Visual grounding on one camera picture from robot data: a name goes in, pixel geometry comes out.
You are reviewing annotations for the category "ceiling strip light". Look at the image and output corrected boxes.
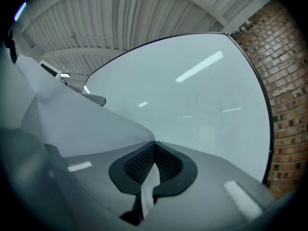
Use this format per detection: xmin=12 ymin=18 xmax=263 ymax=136
xmin=13 ymin=1 xmax=27 ymax=22

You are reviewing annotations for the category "white whiteboard with black frame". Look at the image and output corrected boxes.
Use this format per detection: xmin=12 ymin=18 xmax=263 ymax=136
xmin=83 ymin=32 xmax=275 ymax=186

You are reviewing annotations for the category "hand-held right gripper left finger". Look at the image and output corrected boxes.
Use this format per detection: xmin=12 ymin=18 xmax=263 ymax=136
xmin=0 ymin=128 xmax=159 ymax=231

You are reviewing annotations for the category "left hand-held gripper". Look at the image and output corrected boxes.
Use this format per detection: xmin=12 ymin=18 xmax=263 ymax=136
xmin=38 ymin=60 xmax=107 ymax=107

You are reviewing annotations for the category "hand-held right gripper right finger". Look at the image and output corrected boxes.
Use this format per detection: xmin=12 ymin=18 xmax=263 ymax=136
xmin=138 ymin=141 xmax=275 ymax=231

